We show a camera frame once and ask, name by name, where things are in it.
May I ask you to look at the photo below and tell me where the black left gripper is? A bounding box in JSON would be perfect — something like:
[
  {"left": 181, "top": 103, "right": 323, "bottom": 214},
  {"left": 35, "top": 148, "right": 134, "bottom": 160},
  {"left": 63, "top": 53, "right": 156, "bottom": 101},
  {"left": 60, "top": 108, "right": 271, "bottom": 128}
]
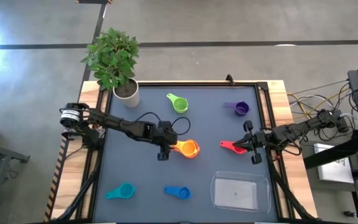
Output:
[{"left": 142, "top": 121, "right": 180, "bottom": 161}]

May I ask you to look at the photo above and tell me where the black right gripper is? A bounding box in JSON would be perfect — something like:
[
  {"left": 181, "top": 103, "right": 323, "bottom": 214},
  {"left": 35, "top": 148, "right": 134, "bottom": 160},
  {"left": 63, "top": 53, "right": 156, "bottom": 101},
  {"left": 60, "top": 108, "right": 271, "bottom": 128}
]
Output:
[{"left": 233, "top": 119, "right": 275, "bottom": 166}]

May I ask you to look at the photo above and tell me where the red measuring cup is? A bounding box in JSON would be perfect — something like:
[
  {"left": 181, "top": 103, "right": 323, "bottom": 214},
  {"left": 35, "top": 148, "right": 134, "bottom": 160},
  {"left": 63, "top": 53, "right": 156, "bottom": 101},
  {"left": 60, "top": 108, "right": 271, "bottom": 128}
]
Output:
[{"left": 219, "top": 140, "right": 249, "bottom": 156}]

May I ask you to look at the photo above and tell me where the orange measuring cup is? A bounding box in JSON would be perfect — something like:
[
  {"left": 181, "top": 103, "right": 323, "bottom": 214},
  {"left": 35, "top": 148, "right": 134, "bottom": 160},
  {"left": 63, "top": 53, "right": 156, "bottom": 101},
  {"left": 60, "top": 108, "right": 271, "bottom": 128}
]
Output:
[{"left": 171, "top": 139, "right": 201, "bottom": 159}]

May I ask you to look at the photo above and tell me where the purple measuring cup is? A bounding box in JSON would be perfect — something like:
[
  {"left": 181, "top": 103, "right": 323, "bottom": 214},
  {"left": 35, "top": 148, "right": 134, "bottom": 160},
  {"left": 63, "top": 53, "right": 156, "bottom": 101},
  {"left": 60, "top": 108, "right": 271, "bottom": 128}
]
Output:
[{"left": 223, "top": 101, "right": 251, "bottom": 118}]

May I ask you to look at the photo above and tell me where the green measuring cup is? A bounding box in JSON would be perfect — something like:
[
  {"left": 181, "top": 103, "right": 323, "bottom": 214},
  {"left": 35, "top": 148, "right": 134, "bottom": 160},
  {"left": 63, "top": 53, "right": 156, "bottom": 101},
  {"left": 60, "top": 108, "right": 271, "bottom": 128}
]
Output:
[{"left": 166, "top": 93, "right": 189, "bottom": 114}]

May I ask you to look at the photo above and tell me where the blue measuring cup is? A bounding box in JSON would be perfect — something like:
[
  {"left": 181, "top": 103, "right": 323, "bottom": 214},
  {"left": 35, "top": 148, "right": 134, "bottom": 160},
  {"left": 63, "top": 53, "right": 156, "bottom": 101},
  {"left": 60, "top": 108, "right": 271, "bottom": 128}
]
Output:
[{"left": 163, "top": 185, "right": 193, "bottom": 200}]

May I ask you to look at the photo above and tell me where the teal measuring cup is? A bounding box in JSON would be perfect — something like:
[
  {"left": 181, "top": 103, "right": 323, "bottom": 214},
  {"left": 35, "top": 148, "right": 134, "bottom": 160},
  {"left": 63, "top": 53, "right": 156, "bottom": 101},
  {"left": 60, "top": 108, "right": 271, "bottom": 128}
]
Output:
[{"left": 104, "top": 182, "right": 136, "bottom": 200}]

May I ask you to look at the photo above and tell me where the clear plastic basket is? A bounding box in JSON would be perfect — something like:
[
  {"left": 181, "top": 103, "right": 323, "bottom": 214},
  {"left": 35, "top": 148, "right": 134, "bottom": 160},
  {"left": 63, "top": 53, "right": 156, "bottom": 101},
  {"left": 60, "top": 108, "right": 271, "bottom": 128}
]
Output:
[{"left": 210, "top": 170, "right": 272, "bottom": 215}]

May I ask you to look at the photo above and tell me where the white plant pot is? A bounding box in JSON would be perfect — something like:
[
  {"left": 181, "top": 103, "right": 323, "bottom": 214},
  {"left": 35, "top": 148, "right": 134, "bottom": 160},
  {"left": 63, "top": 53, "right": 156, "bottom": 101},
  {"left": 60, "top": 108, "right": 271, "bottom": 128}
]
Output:
[{"left": 112, "top": 77, "right": 140, "bottom": 109}]

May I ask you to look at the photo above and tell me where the white paper sheet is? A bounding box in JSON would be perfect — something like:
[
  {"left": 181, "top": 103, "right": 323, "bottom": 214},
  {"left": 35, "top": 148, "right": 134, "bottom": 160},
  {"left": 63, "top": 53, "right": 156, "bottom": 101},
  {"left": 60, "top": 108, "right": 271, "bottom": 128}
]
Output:
[{"left": 313, "top": 142, "right": 355, "bottom": 185}]

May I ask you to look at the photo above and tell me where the green leafy plant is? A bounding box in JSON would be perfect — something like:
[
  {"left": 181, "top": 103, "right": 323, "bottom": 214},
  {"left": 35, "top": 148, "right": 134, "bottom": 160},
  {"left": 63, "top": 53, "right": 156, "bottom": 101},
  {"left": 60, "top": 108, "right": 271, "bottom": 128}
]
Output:
[{"left": 80, "top": 27, "right": 140, "bottom": 91}]

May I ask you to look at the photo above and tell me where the grey metal stand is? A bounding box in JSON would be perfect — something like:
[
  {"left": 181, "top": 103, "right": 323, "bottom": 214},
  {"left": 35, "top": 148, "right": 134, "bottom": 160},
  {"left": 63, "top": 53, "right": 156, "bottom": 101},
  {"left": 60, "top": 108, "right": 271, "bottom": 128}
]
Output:
[{"left": 0, "top": 139, "right": 31, "bottom": 224}]

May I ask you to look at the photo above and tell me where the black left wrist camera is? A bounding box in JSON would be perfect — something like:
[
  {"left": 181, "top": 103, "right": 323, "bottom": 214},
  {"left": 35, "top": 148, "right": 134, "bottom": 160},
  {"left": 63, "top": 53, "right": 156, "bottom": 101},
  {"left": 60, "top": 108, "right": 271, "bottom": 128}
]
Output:
[{"left": 157, "top": 120, "right": 173, "bottom": 131}]

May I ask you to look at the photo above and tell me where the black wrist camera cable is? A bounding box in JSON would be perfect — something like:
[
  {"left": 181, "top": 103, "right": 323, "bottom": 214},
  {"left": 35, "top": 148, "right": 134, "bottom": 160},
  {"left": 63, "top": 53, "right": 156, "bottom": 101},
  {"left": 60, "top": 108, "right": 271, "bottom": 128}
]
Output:
[{"left": 134, "top": 111, "right": 192, "bottom": 137}]

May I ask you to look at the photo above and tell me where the black aluminium rig frame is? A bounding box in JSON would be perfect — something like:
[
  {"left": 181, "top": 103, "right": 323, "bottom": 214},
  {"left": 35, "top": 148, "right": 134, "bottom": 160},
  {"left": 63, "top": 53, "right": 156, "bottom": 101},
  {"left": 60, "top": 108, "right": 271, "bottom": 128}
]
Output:
[{"left": 50, "top": 80, "right": 319, "bottom": 224}]

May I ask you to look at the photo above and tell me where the yellow cable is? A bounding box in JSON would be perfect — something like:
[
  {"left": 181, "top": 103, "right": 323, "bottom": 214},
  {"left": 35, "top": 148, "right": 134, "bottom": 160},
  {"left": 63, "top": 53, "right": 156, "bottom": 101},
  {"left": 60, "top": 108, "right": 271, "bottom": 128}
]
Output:
[{"left": 287, "top": 81, "right": 351, "bottom": 121}]

